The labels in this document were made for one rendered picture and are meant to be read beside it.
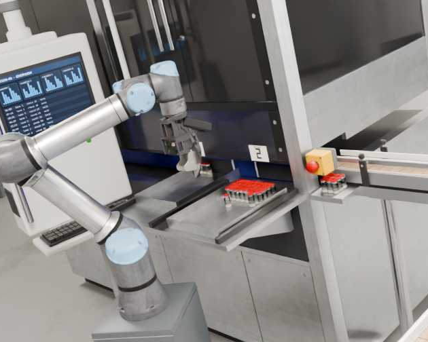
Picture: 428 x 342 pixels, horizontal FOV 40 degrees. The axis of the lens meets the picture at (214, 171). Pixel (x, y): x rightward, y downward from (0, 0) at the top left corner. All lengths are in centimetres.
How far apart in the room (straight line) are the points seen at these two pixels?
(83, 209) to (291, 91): 76
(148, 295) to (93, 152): 105
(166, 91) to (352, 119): 80
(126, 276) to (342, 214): 89
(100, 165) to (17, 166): 108
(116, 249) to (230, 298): 109
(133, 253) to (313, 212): 71
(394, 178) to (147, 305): 87
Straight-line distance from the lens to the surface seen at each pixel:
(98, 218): 179
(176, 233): 200
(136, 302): 173
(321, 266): 219
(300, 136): 200
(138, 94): 156
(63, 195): 176
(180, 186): 241
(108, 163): 267
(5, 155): 162
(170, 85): 172
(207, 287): 276
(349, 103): 222
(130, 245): 167
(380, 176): 200
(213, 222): 199
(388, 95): 245
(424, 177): 192
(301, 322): 242
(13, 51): 253
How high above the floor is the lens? 166
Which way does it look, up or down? 18 degrees down
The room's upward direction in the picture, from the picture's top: 14 degrees counter-clockwise
